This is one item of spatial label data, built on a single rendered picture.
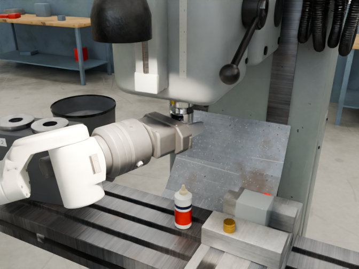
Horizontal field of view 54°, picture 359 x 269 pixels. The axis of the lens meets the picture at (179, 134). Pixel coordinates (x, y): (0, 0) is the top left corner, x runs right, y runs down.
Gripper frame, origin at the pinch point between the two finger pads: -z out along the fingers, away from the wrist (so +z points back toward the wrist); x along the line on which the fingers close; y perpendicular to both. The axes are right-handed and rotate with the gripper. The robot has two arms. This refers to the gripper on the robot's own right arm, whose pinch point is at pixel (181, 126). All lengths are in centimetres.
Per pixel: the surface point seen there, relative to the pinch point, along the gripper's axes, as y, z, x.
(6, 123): 7.1, 19.7, 43.4
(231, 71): -15.0, 6.1, -16.4
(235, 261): 19.9, 3.5, -18.1
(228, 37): -18.4, 0.5, -10.8
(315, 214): 122, -162, 36
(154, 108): 121, -216, 278
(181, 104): -5.3, 1.7, -1.7
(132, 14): -23.2, 20.4, -13.4
